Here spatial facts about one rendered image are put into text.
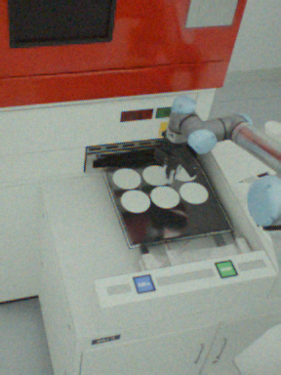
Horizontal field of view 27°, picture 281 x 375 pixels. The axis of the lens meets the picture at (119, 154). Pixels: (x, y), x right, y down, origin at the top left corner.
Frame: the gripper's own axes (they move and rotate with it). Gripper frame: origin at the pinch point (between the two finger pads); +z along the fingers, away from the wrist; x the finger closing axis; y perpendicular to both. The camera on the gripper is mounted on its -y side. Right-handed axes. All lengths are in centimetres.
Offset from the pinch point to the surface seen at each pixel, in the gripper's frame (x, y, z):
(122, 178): 10.3, 14.0, 2.0
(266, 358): 26, -59, 10
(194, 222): 6.9, -16.1, 2.0
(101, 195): 16.1, 17.6, 10.0
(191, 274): 28.4, -29.9, -3.6
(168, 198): 5.5, -3.3, 2.0
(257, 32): -196, 74, 52
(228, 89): -180, 75, 92
